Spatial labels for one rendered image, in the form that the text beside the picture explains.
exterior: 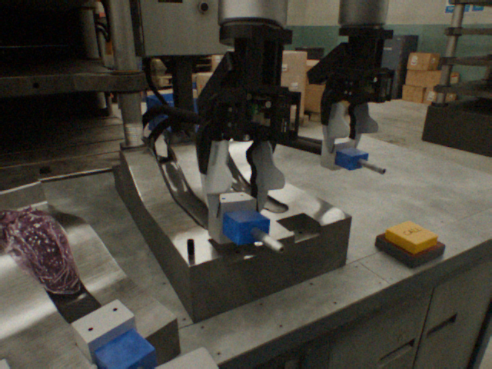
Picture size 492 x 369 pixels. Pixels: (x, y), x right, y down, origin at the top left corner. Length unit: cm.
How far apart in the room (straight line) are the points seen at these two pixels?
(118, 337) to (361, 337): 48
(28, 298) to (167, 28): 97
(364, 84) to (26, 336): 57
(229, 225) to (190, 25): 96
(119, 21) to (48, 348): 86
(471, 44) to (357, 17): 670
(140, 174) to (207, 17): 77
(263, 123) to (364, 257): 34
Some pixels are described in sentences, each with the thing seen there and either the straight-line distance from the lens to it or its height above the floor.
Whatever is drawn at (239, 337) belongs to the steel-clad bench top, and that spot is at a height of 80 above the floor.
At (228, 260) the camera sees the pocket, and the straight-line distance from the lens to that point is 49.
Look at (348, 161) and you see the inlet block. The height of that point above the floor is 93.
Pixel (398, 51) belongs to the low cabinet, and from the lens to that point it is 734.
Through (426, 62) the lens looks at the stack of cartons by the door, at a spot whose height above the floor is 69.
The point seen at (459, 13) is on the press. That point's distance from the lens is 453.
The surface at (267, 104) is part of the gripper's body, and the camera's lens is 38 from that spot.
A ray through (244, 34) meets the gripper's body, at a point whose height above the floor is 114.
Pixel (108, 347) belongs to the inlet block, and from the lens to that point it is 39.
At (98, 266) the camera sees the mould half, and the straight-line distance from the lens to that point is 51.
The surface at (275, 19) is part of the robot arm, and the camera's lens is 40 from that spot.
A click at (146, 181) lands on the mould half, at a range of 65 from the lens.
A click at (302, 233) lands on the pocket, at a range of 56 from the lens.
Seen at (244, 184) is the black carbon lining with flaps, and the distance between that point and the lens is 68.
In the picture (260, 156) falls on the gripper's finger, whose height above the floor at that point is 100.
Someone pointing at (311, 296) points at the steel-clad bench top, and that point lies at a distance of 54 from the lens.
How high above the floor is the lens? 114
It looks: 24 degrees down
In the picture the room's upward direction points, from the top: straight up
